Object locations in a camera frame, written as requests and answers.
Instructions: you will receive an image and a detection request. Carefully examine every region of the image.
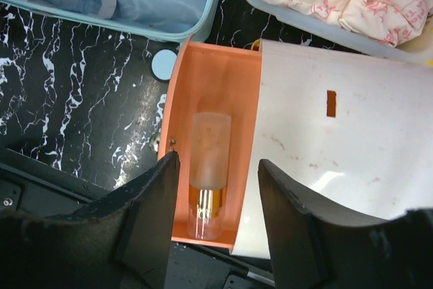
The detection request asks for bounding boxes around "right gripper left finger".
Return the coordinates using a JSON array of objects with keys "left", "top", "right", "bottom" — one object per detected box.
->
[{"left": 1, "top": 152, "right": 180, "bottom": 288}]

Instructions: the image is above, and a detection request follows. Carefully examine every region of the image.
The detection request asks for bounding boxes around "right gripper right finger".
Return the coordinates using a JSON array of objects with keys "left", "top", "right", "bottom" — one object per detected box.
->
[{"left": 258, "top": 159, "right": 432, "bottom": 288}]

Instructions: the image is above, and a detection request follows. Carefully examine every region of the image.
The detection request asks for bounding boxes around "white round drum box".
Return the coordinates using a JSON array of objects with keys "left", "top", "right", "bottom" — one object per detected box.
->
[{"left": 158, "top": 40, "right": 432, "bottom": 259}]

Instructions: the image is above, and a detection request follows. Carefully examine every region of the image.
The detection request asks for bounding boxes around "frosted gold-collar pump bottle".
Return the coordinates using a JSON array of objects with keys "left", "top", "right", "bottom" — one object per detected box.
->
[{"left": 187, "top": 112, "right": 231, "bottom": 240}]

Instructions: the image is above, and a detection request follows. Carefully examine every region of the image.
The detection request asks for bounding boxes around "black marble pattern mat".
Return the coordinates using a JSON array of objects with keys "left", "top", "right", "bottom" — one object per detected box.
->
[{"left": 1, "top": 0, "right": 354, "bottom": 288}]

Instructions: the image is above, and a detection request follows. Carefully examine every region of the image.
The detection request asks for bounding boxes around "white perforated plastic basket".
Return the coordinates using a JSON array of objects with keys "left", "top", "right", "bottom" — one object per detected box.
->
[{"left": 246, "top": 0, "right": 432, "bottom": 65}]

